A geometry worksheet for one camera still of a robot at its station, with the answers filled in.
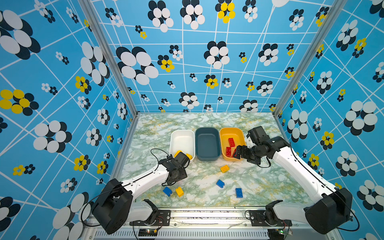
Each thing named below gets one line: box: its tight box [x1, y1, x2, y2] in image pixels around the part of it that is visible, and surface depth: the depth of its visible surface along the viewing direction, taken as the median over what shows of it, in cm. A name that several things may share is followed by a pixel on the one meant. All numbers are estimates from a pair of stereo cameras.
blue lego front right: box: [235, 188, 243, 198], surface depth 82 cm
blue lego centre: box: [216, 179, 226, 189], surface depth 86 cm
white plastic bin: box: [169, 129, 196, 163], surface depth 104 cm
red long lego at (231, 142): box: [228, 138, 235, 148], surface depth 103 cm
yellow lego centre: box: [220, 164, 230, 173], surface depth 91 cm
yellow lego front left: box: [175, 186, 185, 198], surface depth 82 cm
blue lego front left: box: [162, 186, 173, 197], surface depth 82 cm
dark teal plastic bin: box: [195, 127, 222, 162], surface depth 102 cm
